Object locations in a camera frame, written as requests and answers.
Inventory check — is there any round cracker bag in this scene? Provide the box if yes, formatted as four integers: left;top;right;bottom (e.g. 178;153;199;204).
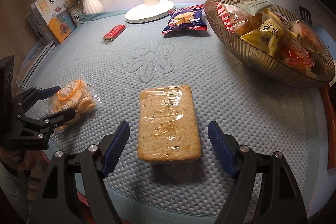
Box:
48;77;102;133

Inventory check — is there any red caramel biscuit packet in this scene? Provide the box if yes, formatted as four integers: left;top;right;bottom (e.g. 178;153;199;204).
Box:
103;24;126;41

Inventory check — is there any toast slice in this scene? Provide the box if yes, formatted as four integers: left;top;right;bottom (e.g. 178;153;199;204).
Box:
137;85;201;164

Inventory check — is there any pork floss toast packet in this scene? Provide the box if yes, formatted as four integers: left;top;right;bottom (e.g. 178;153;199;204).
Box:
279;43;315;75

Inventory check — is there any yellow snack packet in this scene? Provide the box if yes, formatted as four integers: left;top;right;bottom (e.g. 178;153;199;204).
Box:
240;18;283;56

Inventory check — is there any red striped bread bag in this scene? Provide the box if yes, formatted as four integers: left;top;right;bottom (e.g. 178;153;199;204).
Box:
216;3;263;36

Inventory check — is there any blue chips bag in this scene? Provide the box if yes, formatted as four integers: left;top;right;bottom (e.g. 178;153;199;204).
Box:
162;5;207;35

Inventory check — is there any clear bread loaf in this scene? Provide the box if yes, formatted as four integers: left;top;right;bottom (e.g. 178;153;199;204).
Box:
288;20;323;53

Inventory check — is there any green stick sachet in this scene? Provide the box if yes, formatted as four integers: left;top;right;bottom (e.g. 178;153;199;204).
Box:
238;0;274;16

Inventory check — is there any person's left hand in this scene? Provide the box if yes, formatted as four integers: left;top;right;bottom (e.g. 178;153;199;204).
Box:
1;147;36;172

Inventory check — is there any stack of flat books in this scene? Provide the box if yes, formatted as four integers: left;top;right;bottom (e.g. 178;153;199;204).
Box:
15;41;55;90

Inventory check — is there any english textbook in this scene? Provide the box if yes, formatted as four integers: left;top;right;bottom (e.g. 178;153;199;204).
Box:
34;0;76;43

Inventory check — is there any paper pen holder cup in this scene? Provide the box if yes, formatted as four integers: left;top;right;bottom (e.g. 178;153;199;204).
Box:
68;3;83;26

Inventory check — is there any white ribbed vase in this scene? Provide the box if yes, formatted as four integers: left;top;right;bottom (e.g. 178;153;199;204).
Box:
82;0;104;15

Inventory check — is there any light blue table mat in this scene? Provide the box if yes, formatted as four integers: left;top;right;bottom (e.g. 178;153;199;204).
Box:
30;14;323;223

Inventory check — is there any white desk lamp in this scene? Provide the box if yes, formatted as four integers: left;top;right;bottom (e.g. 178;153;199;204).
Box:
125;0;175;24

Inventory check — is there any black phone stand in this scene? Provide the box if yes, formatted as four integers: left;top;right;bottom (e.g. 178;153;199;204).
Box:
299;6;312;27

